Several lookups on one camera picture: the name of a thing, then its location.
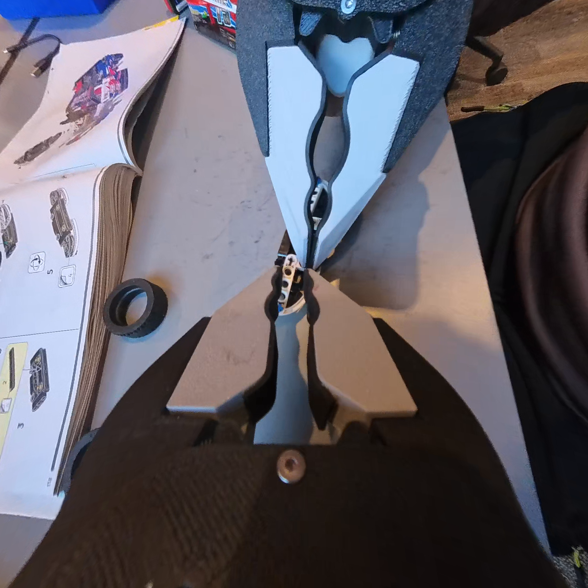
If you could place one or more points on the thin yellow green stick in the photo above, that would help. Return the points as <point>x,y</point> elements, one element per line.
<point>487,109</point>

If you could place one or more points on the black patterned toy beam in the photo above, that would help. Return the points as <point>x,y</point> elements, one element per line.
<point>299,278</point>

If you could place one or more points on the grey desk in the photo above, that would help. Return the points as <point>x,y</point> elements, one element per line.
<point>206,183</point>

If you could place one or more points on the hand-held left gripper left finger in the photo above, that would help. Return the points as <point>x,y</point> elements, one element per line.
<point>220,363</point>

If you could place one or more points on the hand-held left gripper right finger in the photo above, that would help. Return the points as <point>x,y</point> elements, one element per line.
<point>363,363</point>

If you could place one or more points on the person's right forearm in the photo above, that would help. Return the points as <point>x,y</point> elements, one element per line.
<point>505,13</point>

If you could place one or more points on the person's brown shirt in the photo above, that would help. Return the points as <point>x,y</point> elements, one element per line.
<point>560,275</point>

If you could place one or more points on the red toy car model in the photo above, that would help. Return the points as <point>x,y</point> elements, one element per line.
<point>211,23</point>

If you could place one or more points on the black office chair base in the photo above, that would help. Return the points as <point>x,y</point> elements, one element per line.
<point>496,73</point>

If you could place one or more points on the black toy tire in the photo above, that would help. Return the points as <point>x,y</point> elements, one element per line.
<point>76,459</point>
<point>156,317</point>

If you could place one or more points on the open instruction booklet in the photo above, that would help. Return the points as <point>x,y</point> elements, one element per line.
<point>46,229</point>

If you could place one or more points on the white curved toy panel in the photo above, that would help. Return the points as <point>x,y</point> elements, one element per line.
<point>316,197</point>
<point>288,266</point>

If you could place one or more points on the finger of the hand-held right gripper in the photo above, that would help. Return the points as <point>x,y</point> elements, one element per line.
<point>287,128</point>
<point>372,119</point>

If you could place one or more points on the blue plastic bin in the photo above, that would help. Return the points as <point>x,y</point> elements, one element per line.
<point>46,7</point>

